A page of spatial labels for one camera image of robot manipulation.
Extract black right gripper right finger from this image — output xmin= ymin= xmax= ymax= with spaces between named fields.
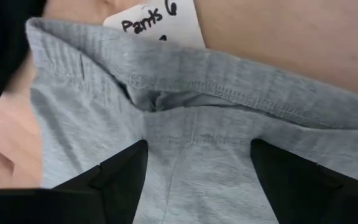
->
xmin=250 ymin=138 xmax=358 ymax=224

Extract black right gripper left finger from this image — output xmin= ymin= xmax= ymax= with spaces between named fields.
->
xmin=53 ymin=139 xmax=149 ymax=224

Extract grey sweat pants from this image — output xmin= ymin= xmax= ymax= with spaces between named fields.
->
xmin=25 ymin=17 xmax=358 ymax=224

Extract white handwritten pants label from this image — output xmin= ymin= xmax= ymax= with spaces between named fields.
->
xmin=103 ymin=0 xmax=206 ymax=49

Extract black cloth garment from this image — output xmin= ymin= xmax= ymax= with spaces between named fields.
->
xmin=0 ymin=0 xmax=48 ymax=101

